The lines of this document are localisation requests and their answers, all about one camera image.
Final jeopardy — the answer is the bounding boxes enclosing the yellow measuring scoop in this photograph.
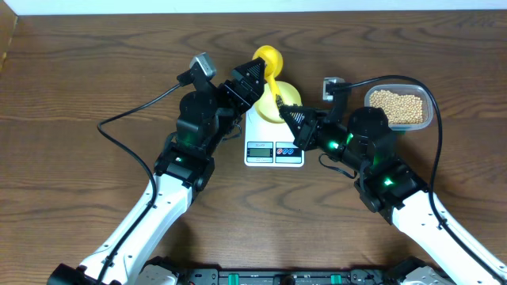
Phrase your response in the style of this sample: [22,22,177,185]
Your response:
[253,45,284,102]

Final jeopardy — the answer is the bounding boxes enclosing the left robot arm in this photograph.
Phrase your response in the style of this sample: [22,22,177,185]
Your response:
[48,53,267,284]

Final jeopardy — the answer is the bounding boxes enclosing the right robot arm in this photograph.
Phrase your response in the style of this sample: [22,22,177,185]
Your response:
[276,98,506,284]

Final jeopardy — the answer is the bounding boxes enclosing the pale yellow bowl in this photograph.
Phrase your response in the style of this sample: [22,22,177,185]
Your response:
[254,81,302,124]

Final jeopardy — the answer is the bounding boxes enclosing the white digital kitchen scale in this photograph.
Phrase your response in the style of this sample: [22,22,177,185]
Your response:
[244,108,305,168]

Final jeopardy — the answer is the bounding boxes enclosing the soybeans in container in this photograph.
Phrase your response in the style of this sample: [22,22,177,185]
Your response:
[370,89,423,124]

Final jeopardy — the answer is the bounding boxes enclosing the clear plastic container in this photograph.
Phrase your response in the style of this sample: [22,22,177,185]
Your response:
[364,84,433,131]

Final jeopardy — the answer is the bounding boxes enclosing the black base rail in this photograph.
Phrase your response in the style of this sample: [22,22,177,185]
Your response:
[177,268,386,285]

